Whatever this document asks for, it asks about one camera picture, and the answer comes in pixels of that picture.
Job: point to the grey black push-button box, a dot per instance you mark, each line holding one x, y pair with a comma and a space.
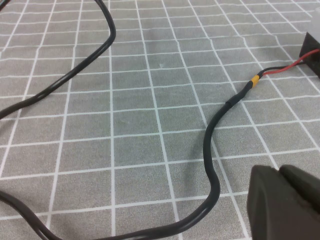
311, 52

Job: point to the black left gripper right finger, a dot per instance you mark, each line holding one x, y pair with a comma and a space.
305, 185

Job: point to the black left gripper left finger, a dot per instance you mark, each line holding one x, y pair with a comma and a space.
270, 212

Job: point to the grey white-grid tablecloth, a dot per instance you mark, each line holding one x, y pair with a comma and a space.
150, 125

